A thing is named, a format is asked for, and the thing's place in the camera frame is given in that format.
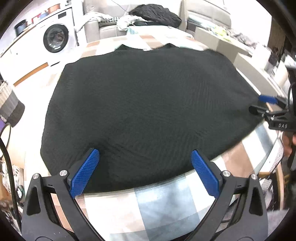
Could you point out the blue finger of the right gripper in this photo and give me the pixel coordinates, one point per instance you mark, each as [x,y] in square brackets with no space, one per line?
[264,112]
[277,100]

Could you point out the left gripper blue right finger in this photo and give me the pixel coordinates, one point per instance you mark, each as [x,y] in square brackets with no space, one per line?
[208,172]

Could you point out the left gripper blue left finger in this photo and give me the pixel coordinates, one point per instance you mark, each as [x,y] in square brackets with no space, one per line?
[81,171]

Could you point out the black knit sweater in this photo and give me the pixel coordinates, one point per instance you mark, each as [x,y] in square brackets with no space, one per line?
[145,112]

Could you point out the light clothes pile on sofa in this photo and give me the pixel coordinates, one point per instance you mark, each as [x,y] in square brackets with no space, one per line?
[122,23]

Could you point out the person's right hand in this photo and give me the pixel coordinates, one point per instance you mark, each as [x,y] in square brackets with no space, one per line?
[288,140]

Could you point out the beige cube side table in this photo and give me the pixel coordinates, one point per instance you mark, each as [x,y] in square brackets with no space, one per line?
[229,48]

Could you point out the woven laundry basket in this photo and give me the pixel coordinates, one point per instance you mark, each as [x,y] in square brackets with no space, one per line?
[12,108]

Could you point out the white kitchen cabinets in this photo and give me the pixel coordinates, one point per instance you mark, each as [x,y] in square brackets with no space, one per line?
[21,58]

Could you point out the black jacket on sofa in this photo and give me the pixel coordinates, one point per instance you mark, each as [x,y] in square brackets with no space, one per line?
[157,14]

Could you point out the white washing machine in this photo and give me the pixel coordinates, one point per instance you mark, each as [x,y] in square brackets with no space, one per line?
[56,37]

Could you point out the grey sofa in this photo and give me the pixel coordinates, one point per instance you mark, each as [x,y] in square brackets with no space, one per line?
[96,30]

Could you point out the black cooking pot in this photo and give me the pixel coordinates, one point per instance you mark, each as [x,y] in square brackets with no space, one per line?
[20,27]

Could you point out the orange pot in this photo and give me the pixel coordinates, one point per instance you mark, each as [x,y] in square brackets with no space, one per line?
[53,8]

